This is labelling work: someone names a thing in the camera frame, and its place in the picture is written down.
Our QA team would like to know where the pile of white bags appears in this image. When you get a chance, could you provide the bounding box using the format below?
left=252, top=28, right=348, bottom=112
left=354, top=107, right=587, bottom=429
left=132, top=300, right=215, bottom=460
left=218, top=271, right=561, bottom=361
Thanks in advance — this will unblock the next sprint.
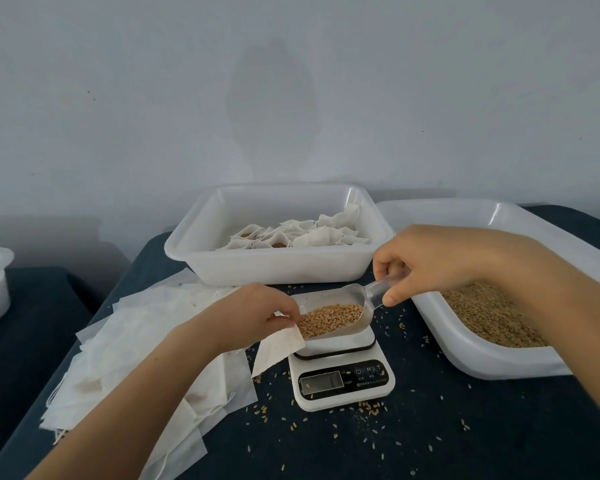
left=40, top=269, right=261, bottom=480

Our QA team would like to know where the brown grain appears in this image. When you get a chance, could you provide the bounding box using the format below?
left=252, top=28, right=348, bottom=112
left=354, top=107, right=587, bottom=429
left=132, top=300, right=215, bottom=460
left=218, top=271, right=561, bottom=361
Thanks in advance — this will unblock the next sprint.
left=298, top=279, right=551, bottom=349

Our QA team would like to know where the person's right hand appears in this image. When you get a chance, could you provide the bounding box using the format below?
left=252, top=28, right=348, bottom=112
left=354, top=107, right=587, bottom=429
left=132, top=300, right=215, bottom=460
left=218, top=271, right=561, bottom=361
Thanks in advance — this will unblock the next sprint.
left=372, top=225, right=508, bottom=308

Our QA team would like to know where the white digital kitchen scale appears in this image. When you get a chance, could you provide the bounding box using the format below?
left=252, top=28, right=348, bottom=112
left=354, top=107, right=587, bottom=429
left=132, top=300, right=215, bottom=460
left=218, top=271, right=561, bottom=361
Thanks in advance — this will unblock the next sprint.
left=287, top=329, right=397, bottom=413

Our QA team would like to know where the person's left forearm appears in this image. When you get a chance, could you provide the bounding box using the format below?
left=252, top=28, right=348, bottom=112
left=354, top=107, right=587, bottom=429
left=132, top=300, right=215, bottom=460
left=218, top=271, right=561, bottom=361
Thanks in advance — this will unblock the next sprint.
left=25, top=329, right=226, bottom=480

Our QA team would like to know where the white tray of grain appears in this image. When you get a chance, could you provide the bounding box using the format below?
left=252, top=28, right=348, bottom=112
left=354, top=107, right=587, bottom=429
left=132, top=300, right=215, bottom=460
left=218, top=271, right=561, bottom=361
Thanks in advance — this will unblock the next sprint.
left=378, top=199, right=600, bottom=381

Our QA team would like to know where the clear plastic scoop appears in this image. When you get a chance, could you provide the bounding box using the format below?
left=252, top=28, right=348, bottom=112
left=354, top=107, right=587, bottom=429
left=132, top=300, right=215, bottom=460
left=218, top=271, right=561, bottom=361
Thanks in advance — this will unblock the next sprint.
left=292, top=269, right=409, bottom=342

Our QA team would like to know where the white plastic tub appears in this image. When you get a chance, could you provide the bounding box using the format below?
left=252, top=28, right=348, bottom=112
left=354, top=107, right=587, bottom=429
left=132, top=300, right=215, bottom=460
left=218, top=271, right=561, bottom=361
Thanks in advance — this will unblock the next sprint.
left=164, top=183, right=397, bottom=287

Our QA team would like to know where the person's right forearm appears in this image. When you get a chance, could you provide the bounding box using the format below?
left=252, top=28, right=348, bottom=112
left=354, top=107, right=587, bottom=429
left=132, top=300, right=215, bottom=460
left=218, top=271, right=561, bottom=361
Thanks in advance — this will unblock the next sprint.
left=485, top=233, right=600, bottom=431

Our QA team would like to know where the person's left hand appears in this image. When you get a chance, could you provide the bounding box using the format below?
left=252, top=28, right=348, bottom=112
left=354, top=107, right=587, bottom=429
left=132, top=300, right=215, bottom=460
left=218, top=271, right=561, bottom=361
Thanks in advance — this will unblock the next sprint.
left=186, top=283, right=302, bottom=358

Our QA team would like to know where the white mesh bag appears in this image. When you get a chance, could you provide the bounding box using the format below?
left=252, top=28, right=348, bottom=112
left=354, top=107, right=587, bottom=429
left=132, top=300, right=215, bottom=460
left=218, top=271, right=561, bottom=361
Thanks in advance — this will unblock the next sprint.
left=251, top=323, right=307, bottom=379

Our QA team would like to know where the dark blue tablecloth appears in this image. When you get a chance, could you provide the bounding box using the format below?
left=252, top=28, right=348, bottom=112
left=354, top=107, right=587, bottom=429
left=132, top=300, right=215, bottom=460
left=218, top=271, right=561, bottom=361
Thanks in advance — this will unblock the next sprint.
left=0, top=267, right=106, bottom=476
left=0, top=205, right=600, bottom=480

